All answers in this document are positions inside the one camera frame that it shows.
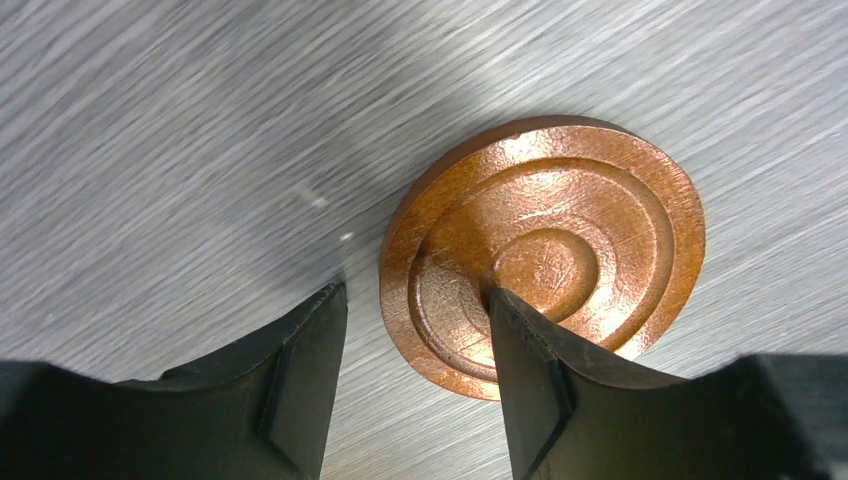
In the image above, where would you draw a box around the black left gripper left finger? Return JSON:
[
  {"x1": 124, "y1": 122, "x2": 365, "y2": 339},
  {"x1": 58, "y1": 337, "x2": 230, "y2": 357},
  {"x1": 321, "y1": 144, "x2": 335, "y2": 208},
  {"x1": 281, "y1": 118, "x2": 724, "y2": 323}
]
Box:
[{"x1": 1, "y1": 282, "x2": 348, "y2": 479}]

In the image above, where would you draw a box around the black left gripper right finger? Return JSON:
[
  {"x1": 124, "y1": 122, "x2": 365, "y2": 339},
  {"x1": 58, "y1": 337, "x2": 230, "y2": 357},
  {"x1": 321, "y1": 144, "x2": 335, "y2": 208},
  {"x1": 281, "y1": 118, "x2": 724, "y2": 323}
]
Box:
[{"x1": 488, "y1": 288, "x2": 847, "y2": 479}]

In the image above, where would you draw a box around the grooved wooden coaster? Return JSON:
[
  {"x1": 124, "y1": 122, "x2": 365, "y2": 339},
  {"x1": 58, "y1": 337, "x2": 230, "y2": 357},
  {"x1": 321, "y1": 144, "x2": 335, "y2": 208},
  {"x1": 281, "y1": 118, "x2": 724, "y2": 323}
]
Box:
[{"x1": 379, "y1": 115, "x2": 706, "y2": 401}]

